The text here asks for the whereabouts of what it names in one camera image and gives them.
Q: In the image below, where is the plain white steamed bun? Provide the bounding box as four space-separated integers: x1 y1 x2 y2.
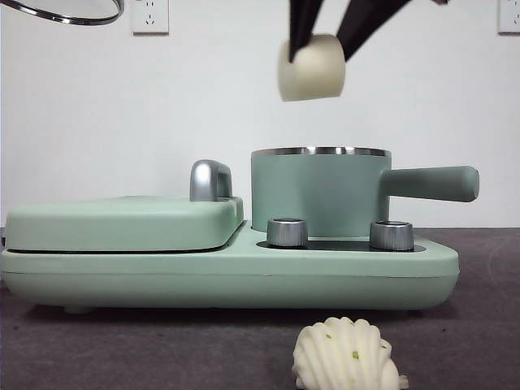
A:
278 33 348 103

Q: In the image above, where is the glass pot lid green knob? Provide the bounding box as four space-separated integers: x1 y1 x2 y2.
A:
0 0 125 27

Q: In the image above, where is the scallion flower roll bun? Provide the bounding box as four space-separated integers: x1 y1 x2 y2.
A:
291 316 410 390

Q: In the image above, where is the silver control knob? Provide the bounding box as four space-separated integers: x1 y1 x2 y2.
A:
368 220 415 251
266 218 309 249

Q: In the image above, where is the green breakfast machine base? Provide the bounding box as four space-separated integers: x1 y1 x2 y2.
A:
0 221 461 316

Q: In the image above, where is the green hinged griddle cover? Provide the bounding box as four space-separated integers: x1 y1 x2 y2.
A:
3 196 245 255

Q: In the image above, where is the white wall socket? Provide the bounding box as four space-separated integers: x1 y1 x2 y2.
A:
130 0 170 36
497 0 520 35

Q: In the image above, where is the green pot with handle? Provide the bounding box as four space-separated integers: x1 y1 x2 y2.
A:
249 145 480 239

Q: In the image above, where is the silver cover handle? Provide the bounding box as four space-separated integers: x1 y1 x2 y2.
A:
188 160 234 203

